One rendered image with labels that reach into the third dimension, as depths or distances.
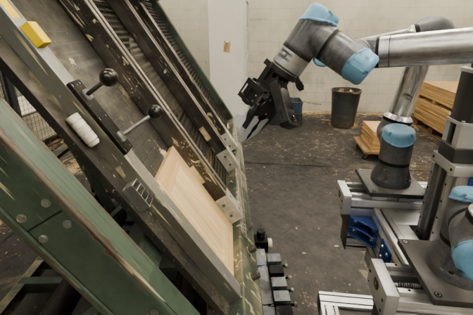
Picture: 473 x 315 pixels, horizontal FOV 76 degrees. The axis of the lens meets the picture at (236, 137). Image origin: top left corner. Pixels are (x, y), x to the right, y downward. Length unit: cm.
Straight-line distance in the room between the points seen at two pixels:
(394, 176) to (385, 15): 546
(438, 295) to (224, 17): 451
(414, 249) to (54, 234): 91
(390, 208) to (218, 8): 412
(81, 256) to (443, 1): 684
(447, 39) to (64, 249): 84
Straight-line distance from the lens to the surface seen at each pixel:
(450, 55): 81
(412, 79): 141
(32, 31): 79
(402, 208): 143
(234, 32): 493
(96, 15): 112
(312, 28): 70
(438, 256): 98
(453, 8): 708
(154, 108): 77
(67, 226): 57
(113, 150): 77
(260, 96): 72
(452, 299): 95
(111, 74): 67
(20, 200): 59
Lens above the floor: 164
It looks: 20 degrees down
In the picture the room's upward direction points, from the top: straight up
